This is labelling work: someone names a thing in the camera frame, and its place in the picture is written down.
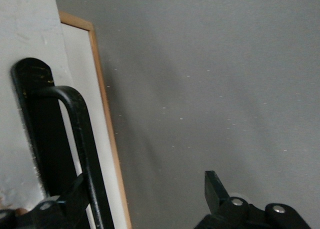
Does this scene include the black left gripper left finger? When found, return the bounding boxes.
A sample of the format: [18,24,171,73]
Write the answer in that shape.
[0,173,91,229]

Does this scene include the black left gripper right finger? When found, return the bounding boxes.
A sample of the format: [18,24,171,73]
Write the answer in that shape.
[194,170,312,229]

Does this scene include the black metal drawer handle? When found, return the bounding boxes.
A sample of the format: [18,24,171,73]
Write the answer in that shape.
[10,57,116,229]

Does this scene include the white-fronted wooden drawer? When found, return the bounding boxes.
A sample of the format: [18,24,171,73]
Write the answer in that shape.
[0,0,83,212]

